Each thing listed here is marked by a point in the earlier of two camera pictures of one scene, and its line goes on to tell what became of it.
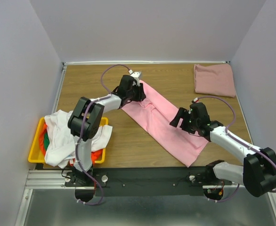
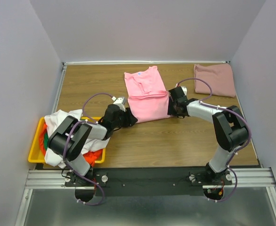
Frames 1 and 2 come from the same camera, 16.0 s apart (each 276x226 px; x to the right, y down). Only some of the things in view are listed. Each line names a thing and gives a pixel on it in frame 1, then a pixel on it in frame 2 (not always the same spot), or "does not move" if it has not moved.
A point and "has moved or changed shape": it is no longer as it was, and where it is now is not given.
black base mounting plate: (149, 181) does not move
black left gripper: (139, 93) → (125, 118)
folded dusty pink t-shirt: (215, 79) does not move
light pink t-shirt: (157, 116) has moved or changed shape
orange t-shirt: (95, 154) does not move
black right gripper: (180, 117) → (173, 103)
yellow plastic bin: (36, 155) does not move
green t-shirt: (46, 141) does not move
